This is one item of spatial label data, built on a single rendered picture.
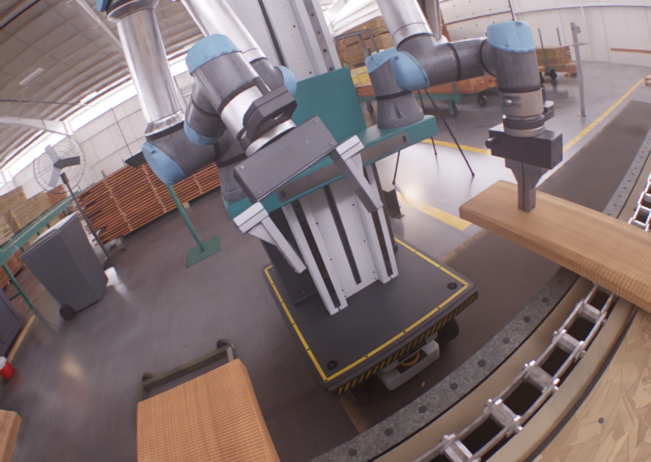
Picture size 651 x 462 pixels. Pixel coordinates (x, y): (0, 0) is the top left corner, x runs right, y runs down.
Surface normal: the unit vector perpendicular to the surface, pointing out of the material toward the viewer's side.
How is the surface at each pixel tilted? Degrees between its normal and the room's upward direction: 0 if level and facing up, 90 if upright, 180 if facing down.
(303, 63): 90
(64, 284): 94
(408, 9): 64
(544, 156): 90
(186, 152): 100
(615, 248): 0
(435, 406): 0
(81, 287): 94
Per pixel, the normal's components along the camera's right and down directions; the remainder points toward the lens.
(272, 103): 0.30, -0.08
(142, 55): 0.37, 0.47
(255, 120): -0.58, 0.50
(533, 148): -0.87, 0.44
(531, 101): -0.11, 0.49
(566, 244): -0.31, -0.84
